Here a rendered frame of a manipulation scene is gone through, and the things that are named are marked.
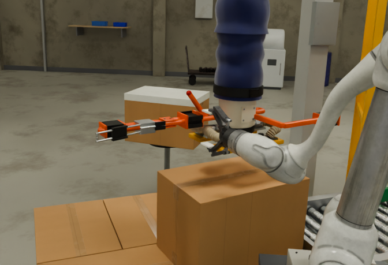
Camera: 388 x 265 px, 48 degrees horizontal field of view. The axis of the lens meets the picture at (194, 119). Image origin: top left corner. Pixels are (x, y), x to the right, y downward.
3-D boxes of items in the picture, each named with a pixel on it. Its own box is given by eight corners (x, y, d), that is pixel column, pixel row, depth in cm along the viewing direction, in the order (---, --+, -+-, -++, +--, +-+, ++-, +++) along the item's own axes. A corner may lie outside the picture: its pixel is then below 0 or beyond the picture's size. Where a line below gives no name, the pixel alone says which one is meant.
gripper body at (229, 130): (228, 130, 153) (213, 124, 161) (227, 153, 155) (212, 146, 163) (245, 128, 157) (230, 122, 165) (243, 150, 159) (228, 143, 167)
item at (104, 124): (119, 131, 173) (118, 119, 172) (126, 135, 167) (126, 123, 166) (99, 133, 169) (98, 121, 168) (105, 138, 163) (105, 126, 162)
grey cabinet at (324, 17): (331, 44, 315) (335, 2, 308) (336, 45, 310) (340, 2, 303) (308, 44, 308) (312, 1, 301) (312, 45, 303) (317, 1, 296)
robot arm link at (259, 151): (228, 152, 148) (253, 167, 155) (258, 167, 135) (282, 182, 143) (243, 125, 149) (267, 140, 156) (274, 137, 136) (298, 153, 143)
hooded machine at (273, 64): (255, 84, 1034) (258, 28, 1001) (280, 85, 1030) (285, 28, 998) (257, 89, 963) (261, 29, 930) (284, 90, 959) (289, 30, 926)
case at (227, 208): (252, 220, 245) (256, 153, 235) (302, 254, 211) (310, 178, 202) (156, 245, 215) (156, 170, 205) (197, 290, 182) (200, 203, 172)
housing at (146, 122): (148, 129, 179) (148, 118, 178) (156, 133, 174) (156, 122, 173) (133, 130, 176) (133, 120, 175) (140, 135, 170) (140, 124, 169)
